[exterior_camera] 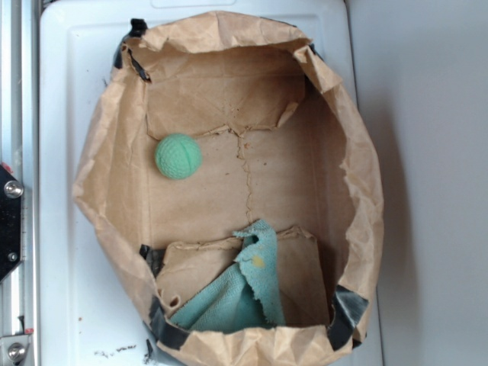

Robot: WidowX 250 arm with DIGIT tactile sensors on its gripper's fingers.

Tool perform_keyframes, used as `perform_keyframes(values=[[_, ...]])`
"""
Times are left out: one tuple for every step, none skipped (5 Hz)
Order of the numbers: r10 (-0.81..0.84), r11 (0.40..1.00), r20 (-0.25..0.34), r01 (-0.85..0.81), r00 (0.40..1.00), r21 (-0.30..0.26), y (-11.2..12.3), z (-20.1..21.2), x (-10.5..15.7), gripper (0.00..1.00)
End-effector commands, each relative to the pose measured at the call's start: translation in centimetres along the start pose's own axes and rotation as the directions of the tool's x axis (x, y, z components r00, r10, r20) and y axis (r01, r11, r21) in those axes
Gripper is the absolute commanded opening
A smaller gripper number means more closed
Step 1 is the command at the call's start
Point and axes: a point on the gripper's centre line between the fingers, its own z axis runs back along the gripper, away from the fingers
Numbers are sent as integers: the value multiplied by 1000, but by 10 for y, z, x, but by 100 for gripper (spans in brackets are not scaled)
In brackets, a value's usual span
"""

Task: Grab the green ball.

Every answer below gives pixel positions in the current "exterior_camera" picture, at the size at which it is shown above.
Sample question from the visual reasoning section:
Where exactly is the green textured ball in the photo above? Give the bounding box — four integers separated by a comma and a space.
154, 133, 202, 180

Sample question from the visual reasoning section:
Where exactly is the brown paper bag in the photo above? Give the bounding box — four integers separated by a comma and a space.
73, 11, 384, 365

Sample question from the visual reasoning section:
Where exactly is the teal microfiber cloth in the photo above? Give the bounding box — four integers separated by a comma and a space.
170, 220, 286, 334

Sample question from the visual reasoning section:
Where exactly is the black metal bracket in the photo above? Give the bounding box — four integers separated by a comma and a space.
0, 164, 24, 282

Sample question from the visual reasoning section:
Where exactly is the aluminium frame rail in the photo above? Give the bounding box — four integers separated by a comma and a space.
1, 1, 42, 365

